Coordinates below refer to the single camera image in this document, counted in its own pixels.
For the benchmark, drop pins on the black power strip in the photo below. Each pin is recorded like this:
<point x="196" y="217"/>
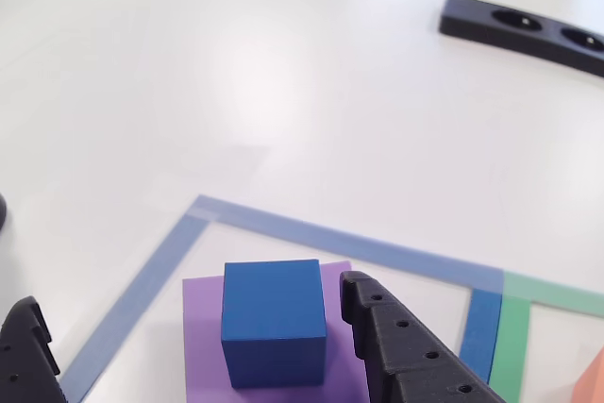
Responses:
<point x="472" y="21"/>

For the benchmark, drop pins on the black tripod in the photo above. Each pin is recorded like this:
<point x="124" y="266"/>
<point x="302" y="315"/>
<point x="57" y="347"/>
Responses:
<point x="2" y="212"/>

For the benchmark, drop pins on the orange foam block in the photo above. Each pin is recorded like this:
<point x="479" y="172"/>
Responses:
<point x="592" y="379"/>

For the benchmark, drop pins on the purple foam block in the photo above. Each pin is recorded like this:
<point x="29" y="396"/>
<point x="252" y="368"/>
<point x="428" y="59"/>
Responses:
<point x="203" y="351"/>

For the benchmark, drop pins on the small blue foam cube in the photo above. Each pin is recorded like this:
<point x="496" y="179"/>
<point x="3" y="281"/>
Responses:
<point x="273" y="318"/>

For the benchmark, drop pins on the blue tape square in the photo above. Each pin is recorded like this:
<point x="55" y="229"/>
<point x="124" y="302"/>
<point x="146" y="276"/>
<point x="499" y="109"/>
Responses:
<point x="330" y="238"/>

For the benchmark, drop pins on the green tape square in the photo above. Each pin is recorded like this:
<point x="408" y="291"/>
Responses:
<point x="512" y="341"/>

